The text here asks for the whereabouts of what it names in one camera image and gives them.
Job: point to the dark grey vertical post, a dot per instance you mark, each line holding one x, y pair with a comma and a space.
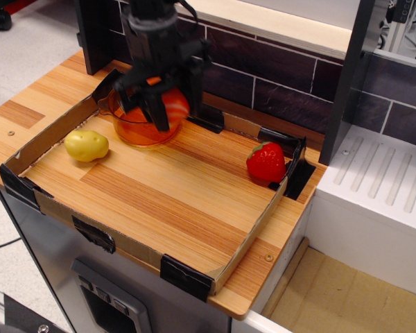
364, 40

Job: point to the cardboard fence with black tape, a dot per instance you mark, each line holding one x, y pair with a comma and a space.
186, 209

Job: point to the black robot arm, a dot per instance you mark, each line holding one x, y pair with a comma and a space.
148, 10

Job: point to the orange transparent plastic pot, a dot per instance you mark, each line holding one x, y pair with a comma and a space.
132, 127

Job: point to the grey toy oven front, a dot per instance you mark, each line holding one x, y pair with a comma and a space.
102, 292

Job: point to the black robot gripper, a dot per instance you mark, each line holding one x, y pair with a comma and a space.
158, 49

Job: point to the yellow toy potato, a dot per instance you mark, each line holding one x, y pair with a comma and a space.
86, 145

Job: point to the white toy sink drainboard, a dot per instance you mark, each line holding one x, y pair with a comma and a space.
364, 208

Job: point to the red toy strawberry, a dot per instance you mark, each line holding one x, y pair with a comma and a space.
267, 162

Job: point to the black caster wheel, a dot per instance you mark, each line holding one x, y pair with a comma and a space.
5, 20

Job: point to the salmon nigiri sushi toy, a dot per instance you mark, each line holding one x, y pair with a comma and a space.
176, 106

